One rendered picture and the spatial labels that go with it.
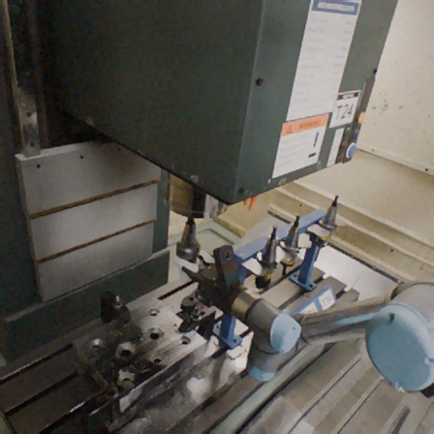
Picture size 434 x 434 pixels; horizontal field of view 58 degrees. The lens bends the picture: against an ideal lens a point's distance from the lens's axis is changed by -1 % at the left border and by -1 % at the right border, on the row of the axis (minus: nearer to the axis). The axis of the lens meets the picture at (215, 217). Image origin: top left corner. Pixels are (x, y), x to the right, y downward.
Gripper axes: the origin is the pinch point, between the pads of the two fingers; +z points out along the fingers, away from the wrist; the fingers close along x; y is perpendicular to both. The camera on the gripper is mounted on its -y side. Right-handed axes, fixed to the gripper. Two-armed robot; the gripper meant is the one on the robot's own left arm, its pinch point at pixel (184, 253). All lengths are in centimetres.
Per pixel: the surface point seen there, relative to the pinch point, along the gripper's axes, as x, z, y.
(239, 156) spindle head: -11.8, -22.0, -37.6
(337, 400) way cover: 36, -41, 51
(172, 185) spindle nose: -8.0, -2.1, -22.6
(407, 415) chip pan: 58, -60, 59
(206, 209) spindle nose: -3.7, -9.0, -18.6
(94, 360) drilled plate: -25.2, 3.7, 26.5
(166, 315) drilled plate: 0.0, 5.2, 26.5
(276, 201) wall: 101, 38, 32
